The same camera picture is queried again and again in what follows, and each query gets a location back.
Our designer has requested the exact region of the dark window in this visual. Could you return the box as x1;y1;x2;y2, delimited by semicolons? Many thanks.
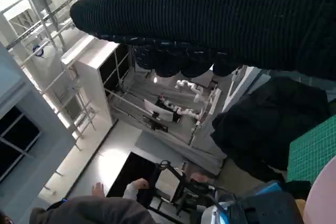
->
0;105;42;184

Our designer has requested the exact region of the pink bowl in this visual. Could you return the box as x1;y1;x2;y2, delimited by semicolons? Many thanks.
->
304;155;336;224

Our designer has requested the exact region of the white monitor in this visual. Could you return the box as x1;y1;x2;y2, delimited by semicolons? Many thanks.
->
143;99;174;123

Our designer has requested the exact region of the green cutting mat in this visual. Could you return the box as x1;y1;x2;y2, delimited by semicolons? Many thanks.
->
288;115;336;185

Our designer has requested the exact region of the blue round sign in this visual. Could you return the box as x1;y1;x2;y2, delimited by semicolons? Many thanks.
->
33;45;46;57

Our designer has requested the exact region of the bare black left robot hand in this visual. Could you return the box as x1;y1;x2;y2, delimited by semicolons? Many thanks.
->
225;180;313;224

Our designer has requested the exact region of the white shelf cabinet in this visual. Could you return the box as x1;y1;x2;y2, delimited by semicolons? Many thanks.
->
60;36;132;130

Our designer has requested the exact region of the person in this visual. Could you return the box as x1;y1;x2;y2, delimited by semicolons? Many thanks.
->
211;77;330;182
0;178;158;224

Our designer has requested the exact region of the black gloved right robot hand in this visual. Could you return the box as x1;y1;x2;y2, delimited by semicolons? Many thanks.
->
69;0;336;80

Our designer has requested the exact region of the black frame stand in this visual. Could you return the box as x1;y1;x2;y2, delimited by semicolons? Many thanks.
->
148;159;218;216

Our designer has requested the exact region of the black screen panel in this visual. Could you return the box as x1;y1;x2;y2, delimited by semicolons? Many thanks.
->
106;151;160;204

